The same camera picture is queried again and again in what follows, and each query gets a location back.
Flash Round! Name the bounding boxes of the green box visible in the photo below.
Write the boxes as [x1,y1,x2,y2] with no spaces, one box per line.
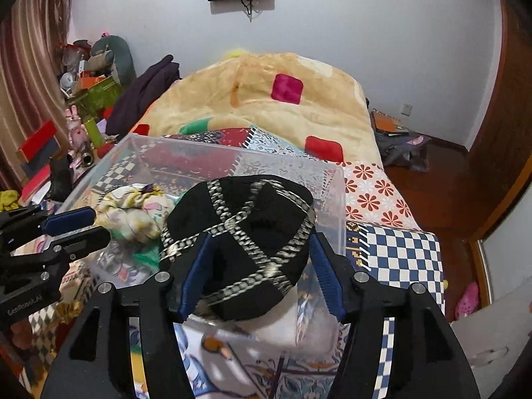
[66,80,125,118]

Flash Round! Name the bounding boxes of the orange notebook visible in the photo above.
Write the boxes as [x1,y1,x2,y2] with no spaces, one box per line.
[371,109,410,134]

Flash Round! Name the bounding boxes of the clear plastic storage box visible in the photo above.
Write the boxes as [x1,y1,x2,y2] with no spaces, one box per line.
[54,134,347,347]

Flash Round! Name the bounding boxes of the green cylindrical can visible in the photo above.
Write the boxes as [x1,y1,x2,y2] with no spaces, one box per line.
[84,117,104,149]

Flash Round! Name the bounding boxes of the pink slipper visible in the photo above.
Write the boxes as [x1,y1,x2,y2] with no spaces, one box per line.
[454,282,480,321]

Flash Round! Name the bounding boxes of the dark purple garment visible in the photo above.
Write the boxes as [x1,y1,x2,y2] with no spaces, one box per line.
[105,54,182,136]

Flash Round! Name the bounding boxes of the grey green plush toy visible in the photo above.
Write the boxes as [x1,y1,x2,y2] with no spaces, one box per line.
[85,35,136,88]

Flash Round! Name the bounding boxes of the striped brown curtain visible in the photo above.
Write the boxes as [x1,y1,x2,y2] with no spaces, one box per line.
[0,0,75,194]

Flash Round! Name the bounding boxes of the pink bunny figurine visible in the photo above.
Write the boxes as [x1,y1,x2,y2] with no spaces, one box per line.
[64,107,86,147]

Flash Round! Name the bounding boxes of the white folded cloth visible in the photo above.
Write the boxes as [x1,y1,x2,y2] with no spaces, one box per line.
[249,285,337,349]

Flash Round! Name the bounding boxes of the black embroidered cap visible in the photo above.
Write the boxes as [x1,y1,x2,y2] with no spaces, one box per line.
[159,176,315,322]

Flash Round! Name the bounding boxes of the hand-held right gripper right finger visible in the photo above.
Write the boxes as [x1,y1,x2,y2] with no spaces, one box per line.
[308,233,483,399]

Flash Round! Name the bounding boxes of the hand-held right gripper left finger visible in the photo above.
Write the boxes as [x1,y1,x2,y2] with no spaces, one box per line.
[41,233,225,399]

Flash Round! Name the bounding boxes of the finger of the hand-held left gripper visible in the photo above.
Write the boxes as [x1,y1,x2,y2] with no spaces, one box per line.
[12,226,111,275]
[0,206,97,237]

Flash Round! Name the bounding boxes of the beige plush blanket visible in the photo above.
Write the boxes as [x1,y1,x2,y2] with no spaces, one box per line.
[132,52,379,163]

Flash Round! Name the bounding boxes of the red box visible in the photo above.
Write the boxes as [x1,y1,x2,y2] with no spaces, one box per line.
[16,120,59,164]

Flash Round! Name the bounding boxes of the yellow green cloth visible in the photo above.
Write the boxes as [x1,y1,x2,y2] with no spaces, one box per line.
[0,190,21,212]

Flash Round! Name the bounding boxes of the floral patterned cloth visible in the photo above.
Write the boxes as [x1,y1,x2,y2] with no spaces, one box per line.
[92,184,175,245]

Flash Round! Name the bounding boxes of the grey bag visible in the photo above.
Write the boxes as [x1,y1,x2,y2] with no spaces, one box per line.
[376,130,433,172]

